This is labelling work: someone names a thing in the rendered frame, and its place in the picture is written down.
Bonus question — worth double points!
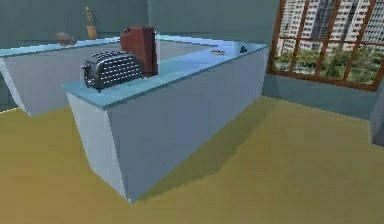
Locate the brown grey kettle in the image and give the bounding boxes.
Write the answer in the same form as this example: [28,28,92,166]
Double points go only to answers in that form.
[55,31,77,47]

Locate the blue grey kitchen counter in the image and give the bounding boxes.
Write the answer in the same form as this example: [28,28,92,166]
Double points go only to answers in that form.
[0,34,270,204]

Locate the grey blue cabinet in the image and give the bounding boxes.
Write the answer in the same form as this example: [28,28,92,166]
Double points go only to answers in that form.
[369,89,384,148]

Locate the dark red coffee machine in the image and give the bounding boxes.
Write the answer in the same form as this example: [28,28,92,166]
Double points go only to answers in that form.
[119,25,159,78]

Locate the black dotted toaster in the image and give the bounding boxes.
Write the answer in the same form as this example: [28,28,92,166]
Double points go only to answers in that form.
[81,50,146,93]

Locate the brown framed window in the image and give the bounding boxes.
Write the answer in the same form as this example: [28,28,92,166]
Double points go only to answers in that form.
[267,0,384,93]

